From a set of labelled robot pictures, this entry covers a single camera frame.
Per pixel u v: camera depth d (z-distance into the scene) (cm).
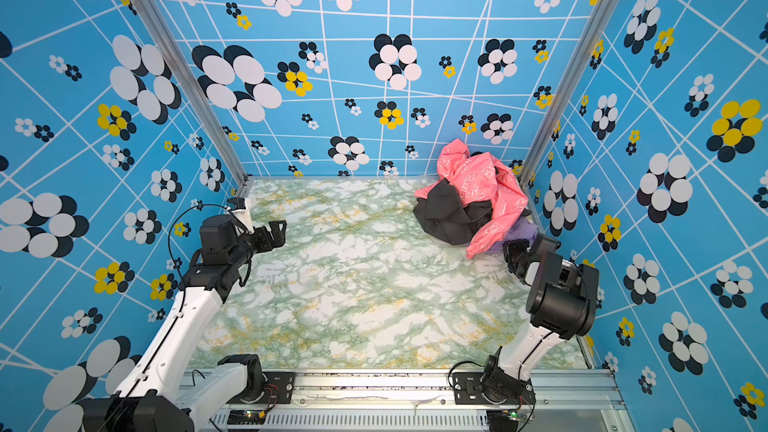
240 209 68
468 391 72
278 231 72
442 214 102
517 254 88
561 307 49
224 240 60
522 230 97
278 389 73
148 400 39
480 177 96
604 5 74
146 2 74
